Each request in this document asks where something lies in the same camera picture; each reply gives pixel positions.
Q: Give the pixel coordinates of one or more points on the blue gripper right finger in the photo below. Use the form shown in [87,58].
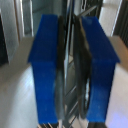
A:
[100,70]

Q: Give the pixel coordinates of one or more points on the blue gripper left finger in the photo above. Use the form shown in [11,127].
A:
[45,66]

